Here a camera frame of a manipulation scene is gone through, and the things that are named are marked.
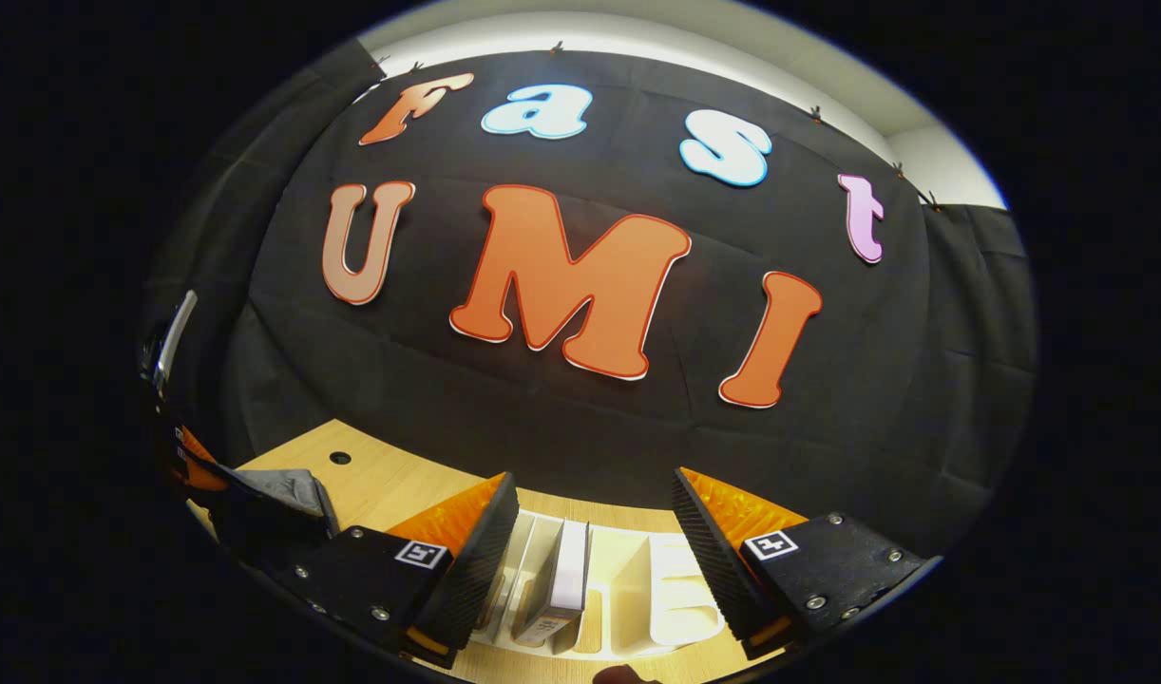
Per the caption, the black grey schoolbag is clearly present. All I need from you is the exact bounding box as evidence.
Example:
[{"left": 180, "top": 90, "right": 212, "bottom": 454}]
[{"left": 186, "top": 461, "right": 342, "bottom": 571}]

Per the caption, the cream plastic bookshelf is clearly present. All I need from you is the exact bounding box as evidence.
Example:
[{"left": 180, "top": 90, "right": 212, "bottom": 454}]
[{"left": 471, "top": 508, "right": 735, "bottom": 661}]

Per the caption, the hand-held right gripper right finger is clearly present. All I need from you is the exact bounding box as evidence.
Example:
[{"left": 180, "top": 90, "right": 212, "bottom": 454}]
[{"left": 672, "top": 465, "right": 944, "bottom": 661}]

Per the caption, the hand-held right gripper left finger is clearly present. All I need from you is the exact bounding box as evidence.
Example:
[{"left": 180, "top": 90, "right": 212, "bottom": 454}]
[{"left": 281, "top": 470, "right": 523, "bottom": 671}]

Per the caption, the grey cover book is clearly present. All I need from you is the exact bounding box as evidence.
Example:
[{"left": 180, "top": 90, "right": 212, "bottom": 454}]
[{"left": 510, "top": 518, "right": 593, "bottom": 653}]

